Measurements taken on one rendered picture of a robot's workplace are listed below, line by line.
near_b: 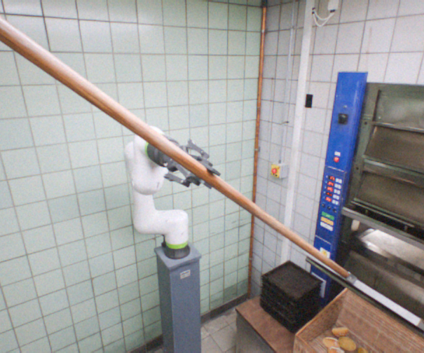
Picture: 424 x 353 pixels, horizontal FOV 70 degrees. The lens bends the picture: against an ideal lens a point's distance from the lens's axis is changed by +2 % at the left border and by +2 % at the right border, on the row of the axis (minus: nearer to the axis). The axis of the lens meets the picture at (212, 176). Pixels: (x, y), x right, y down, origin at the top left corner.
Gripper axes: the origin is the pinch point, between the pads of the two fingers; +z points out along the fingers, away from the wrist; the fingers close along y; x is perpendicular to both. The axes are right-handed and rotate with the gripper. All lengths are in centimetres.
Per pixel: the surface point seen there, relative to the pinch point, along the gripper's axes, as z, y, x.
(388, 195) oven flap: -13, -49, -120
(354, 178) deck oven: -33, -51, -119
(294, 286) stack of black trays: -42, 23, -143
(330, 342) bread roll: -13, 37, -158
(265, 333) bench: -43, 58, -144
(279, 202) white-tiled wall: -89, -21, -144
